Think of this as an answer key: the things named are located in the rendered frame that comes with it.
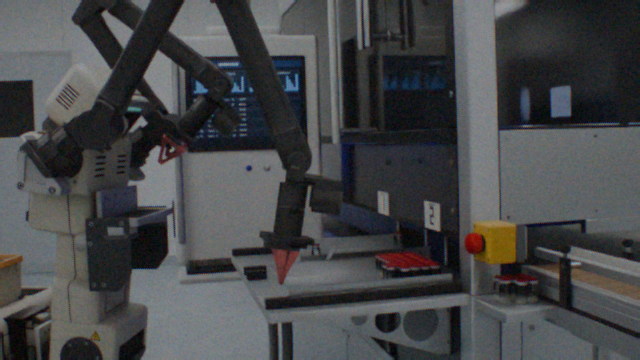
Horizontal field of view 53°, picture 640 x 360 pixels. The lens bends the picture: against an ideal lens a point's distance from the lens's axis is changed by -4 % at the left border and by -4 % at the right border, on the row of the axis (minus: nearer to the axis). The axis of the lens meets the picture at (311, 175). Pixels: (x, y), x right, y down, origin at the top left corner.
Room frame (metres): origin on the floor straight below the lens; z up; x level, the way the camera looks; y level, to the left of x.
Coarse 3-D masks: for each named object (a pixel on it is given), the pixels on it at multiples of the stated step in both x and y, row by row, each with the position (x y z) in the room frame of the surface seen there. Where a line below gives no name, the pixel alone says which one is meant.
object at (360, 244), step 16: (320, 240) 1.89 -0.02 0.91; (336, 240) 1.90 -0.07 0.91; (352, 240) 1.91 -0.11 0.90; (368, 240) 1.92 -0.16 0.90; (384, 240) 1.93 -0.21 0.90; (304, 256) 1.62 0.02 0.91; (320, 256) 1.63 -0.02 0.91; (336, 256) 1.64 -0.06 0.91; (352, 256) 1.65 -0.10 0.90; (368, 256) 1.66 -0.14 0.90
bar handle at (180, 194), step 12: (180, 96) 2.11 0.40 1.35; (180, 108) 2.10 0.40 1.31; (180, 144) 2.10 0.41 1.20; (180, 156) 2.10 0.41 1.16; (180, 168) 2.10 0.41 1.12; (180, 180) 2.10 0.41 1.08; (180, 192) 2.10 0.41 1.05; (180, 204) 2.10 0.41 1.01; (180, 216) 2.10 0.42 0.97; (180, 228) 2.10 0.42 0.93; (180, 240) 2.10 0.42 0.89
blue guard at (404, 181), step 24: (336, 144) 2.28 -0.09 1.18; (360, 144) 2.00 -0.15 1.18; (384, 144) 1.79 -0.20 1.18; (408, 144) 1.61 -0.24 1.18; (432, 144) 1.46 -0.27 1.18; (456, 144) 1.34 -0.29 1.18; (336, 168) 2.29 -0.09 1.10; (360, 168) 2.01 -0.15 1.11; (384, 168) 1.79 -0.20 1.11; (408, 168) 1.61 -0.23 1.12; (432, 168) 1.47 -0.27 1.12; (456, 168) 1.34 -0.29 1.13; (360, 192) 2.02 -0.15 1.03; (384, 192) 1.80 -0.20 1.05; (408, 192) 1.62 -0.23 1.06; (432, 192) 1.47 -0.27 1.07; (456, 192) 1.35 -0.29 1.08; (408, 216) 1.62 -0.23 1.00; (456, 216) 1.35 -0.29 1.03
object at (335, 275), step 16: (272, 272) 1.44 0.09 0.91; (288, 272) 1.53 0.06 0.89; (304, 272) 1.54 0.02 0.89; (320, 272) 1.54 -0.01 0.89; (336, 272) 1.55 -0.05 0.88; (352, 272) 1.56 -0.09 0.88; (368, 272) 1.55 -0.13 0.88; (288, 288) 1.27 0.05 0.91; (304, 288) 1.27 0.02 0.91; (320, 288) 1.28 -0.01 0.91; (336, 288) 1.29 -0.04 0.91; (352, 288) 1.29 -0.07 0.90; (368, 288) 1.30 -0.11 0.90
